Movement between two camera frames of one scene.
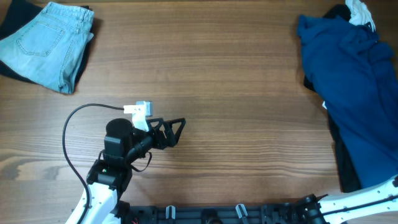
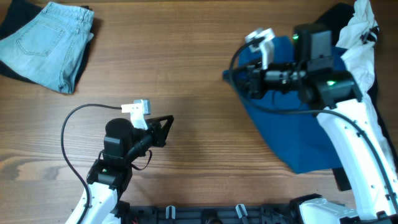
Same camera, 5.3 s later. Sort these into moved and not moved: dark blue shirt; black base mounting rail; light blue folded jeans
Moved: dark blue shirt
Not moved: black base mounting rail; light blue folded jeans
